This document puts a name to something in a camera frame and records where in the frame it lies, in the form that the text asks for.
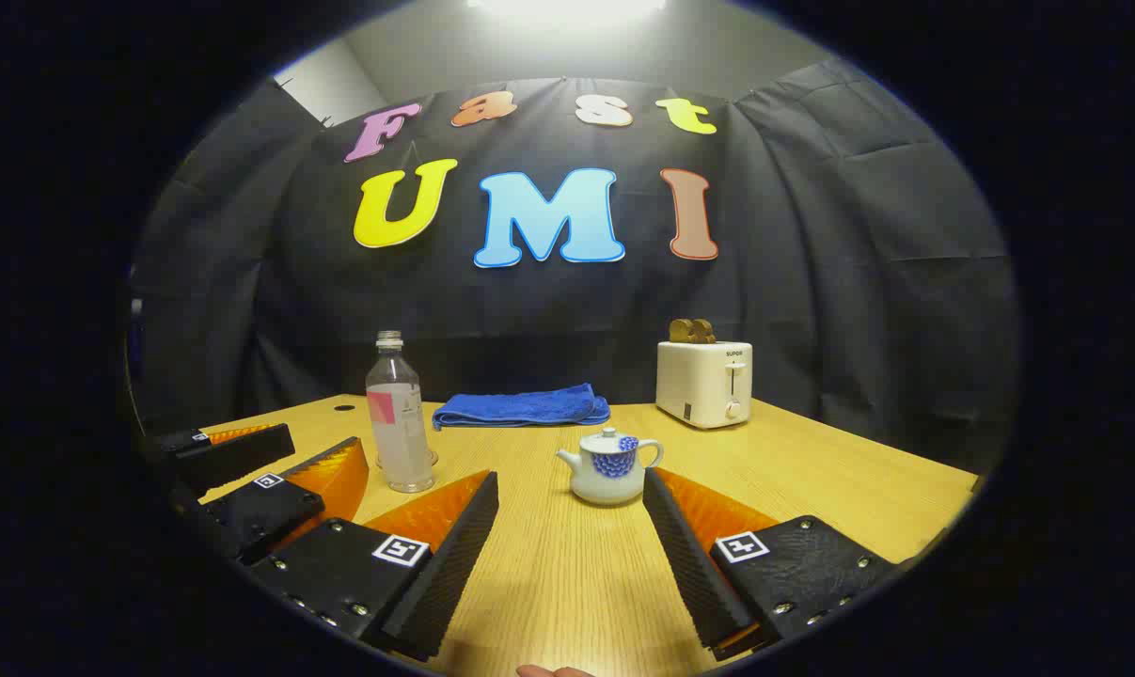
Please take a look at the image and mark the clear plastic water bottle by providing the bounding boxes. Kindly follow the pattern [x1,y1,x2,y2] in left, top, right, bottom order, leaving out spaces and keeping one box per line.
[366,330,436,495]

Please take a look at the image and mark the folded blue towel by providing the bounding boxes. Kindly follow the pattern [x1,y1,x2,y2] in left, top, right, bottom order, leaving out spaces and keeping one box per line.
[432,383,611,432]

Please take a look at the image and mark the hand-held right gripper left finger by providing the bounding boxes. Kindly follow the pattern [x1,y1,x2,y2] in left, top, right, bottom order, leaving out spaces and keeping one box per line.
[247,469,500,663]

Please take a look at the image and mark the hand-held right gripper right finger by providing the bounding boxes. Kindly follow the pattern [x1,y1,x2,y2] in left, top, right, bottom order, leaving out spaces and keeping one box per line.
[642,466,899,662]

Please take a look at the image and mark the black backdrop cloth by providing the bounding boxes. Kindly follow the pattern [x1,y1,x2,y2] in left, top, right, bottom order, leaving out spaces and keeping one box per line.
[130,61,1019,476]

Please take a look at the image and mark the white toaster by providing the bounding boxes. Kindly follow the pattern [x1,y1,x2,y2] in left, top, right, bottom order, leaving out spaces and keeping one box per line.
[655,340,754,431]

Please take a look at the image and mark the white teacup lid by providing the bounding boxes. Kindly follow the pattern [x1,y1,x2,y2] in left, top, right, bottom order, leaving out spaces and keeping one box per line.
[578,428,639,455]

